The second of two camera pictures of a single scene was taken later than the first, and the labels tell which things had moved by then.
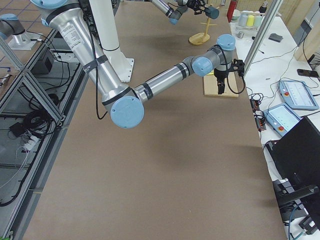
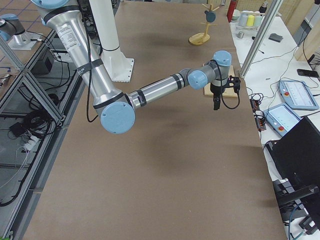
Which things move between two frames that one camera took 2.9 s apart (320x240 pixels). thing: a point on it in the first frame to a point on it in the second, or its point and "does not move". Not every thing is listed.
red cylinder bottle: (232, 5) does not move
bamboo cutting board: (210, 83) does not move
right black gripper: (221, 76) to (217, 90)
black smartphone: (307, 72) does not move
